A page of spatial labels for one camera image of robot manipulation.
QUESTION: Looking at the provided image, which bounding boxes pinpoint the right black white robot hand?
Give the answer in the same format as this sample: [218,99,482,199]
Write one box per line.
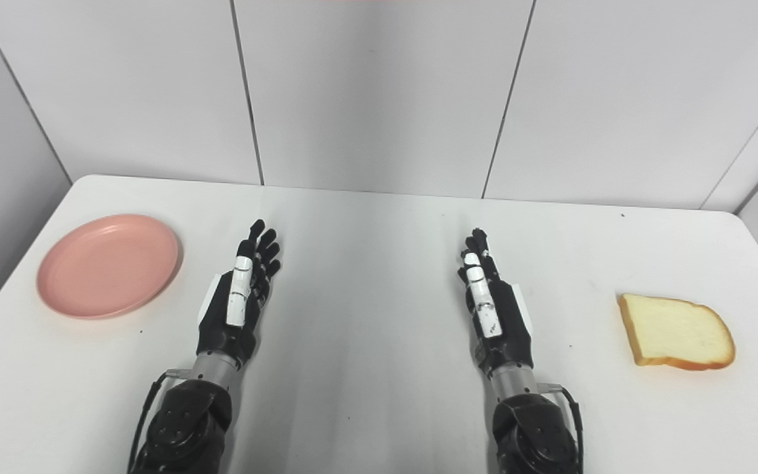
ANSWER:
[457,228,534,370]

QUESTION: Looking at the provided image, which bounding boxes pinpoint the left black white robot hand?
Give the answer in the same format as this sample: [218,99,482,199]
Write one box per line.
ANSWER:
[196,219,282,370]

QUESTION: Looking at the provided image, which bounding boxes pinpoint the pink round plate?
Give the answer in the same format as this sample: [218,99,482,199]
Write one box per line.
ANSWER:
[36,213,182,321]

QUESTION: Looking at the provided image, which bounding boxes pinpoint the slice of white bread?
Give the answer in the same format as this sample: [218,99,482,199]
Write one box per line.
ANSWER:
[618,293,736,371]

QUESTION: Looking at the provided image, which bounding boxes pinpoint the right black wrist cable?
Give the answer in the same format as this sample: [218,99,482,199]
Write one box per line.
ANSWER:
[545,384,585,474]

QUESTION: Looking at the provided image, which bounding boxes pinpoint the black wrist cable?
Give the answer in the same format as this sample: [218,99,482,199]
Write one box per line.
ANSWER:
[545,384,585,474]
[127,370,186,474]

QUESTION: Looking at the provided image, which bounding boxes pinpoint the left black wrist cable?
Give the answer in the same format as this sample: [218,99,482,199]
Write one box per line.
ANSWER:
[127,370,186,474]

